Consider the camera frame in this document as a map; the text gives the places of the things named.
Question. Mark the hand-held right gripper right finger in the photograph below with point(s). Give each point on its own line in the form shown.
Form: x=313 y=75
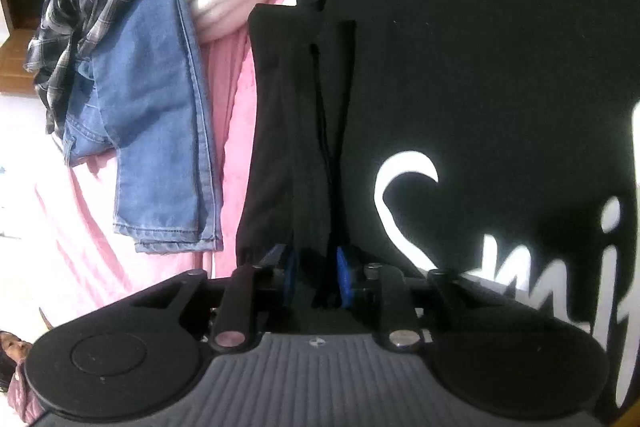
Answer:
x=345 y=274

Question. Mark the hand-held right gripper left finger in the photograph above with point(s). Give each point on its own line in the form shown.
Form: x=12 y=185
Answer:
x=290 y=272

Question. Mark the black printed t-shirt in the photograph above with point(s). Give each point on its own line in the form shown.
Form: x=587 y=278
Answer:
x=475 y=57

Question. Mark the blue jeans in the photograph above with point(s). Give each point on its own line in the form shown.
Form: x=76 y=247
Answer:
x=155 y=117

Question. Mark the light pink quilt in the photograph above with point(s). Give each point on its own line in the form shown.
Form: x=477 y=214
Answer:
x=85 y=247

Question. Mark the grey plaid shirt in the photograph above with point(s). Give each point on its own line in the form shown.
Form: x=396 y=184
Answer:
x=90 y=17

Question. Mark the wooden nightstand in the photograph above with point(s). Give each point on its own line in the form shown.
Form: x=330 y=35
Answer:
x=30 y=52

